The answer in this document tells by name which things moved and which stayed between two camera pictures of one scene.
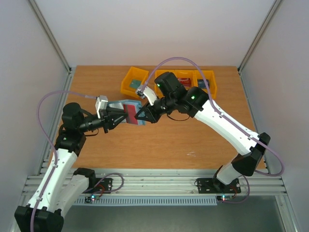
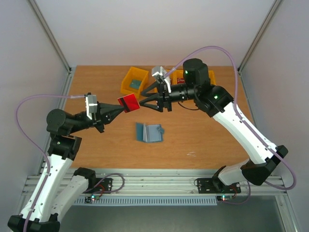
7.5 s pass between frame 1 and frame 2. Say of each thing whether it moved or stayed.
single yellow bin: stayed
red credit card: moved
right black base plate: stayed
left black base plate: stayed
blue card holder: moved
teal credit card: stayed
